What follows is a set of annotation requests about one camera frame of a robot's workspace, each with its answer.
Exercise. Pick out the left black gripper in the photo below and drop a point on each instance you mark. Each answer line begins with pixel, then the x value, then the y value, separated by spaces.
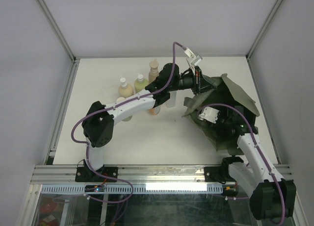
pixel 200 84

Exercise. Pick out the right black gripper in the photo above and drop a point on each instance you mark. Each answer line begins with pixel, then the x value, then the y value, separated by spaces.
pixel 216 126

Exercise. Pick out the olive green canvas bag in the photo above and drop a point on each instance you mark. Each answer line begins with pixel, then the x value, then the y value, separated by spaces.
pixel 228 93

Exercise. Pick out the amber bottle pink cap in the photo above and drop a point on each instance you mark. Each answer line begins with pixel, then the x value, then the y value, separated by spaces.
pixel 155 110

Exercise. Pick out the yellow-green lotion bottle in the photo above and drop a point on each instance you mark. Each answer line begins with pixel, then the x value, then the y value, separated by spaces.
pixel 140 83

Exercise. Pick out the small tan pump bottle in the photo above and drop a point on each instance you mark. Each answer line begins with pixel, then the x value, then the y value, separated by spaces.
pixel 125 89

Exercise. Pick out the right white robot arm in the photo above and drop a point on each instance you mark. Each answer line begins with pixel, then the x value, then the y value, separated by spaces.
pixel 271 196

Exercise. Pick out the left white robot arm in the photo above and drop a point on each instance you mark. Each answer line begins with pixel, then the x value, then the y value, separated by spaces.
pixel 101 119

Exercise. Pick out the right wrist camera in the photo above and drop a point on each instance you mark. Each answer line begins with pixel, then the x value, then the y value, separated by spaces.
pixel 208 114

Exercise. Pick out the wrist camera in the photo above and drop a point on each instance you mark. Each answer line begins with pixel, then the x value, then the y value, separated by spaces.
pixel 208 114
pixel 193 59

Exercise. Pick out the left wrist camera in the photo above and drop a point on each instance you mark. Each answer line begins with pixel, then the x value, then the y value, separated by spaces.
pixel 193 59

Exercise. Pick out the white slotted cable duct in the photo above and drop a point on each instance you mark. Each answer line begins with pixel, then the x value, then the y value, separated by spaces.
pixel 148 188

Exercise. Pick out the right aluminium frame post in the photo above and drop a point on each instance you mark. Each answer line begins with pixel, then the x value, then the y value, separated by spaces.
pixel 264 28

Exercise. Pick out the aluminium frame post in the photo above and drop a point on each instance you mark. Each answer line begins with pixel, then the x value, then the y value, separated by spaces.
pixel 55 28
pixel 264 28

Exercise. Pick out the left aluminium frame post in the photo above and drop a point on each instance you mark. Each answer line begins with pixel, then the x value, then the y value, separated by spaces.
pixel 55 28

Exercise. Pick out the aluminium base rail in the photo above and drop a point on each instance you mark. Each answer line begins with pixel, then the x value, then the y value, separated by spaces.
pixel 136 174

